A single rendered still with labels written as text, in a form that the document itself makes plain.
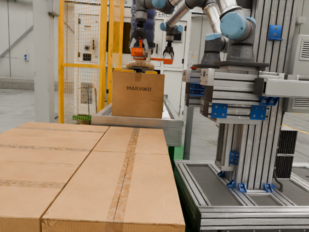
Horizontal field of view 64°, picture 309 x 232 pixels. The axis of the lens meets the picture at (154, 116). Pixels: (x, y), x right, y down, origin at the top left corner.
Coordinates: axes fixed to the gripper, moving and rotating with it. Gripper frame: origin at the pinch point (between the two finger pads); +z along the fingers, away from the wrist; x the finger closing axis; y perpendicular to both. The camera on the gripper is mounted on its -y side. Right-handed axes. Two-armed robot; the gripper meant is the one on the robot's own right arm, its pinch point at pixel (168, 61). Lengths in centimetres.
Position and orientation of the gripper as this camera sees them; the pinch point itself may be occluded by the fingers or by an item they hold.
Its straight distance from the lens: 255.1
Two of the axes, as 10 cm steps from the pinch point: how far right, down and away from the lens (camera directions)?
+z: -0.7, 9.8, 1.8
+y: 0.2, 1.8, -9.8
